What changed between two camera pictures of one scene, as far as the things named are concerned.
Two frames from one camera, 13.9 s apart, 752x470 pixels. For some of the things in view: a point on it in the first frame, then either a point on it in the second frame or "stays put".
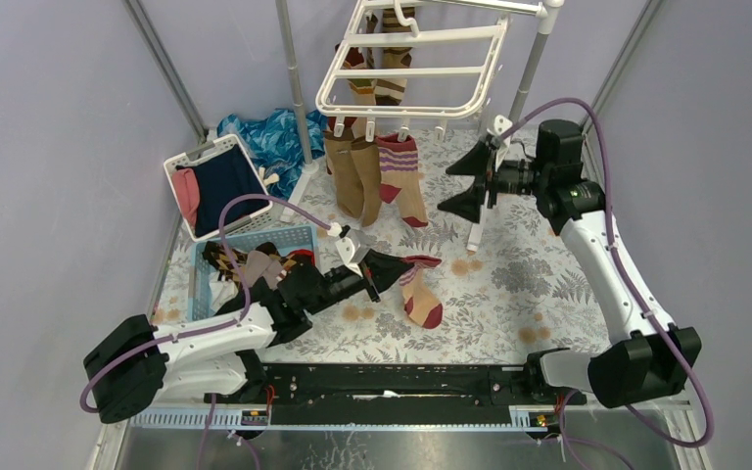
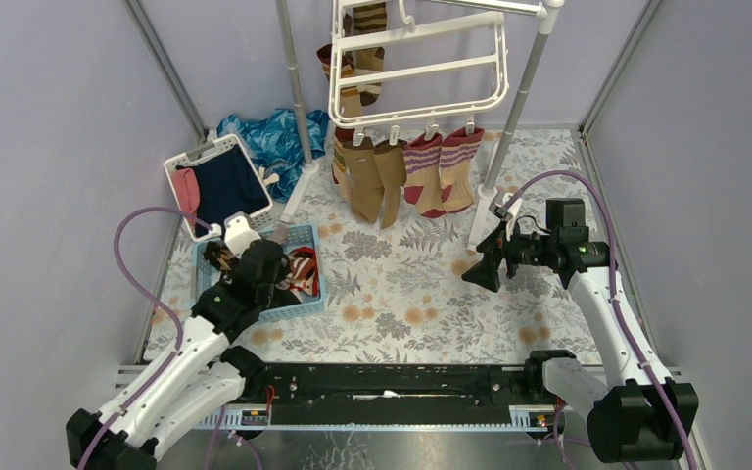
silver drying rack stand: (545, 11) stays put
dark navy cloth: (220, 178) stays put
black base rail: (398, 393) stays put
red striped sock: (419, 302) -> (459, 148)
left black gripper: (370, 282) -> (232, 260)
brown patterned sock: (391, 91) -> (369, 18)
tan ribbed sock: (348, 183) -> (362, 177)
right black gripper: (482, 162) -> (494, 248)
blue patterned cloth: (273, 145) stays put
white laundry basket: (171, 163) stays put
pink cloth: (187, 193) stays put
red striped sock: (400, 178) -> (422, 187)
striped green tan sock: (361, 57) -> (350, 104)
